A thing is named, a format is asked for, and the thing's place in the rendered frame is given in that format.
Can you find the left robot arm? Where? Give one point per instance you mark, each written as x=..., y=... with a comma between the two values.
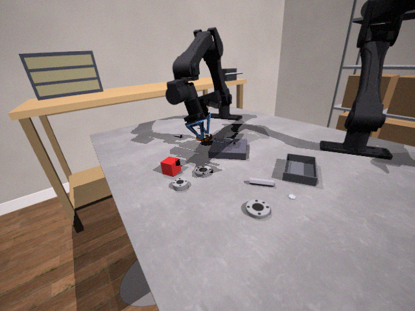
x=366, y=114

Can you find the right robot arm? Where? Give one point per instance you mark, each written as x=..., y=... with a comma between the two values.
x=184, y=70

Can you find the red cube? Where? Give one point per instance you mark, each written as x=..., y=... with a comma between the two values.
x=170, y=166

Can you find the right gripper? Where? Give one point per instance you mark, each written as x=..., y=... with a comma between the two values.
x=197, y=120

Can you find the white round plate with orange rim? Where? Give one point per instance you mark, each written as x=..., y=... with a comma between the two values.
x=207, y=137

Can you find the grey metal bar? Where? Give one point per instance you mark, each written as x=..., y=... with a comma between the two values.
x=263, y=182

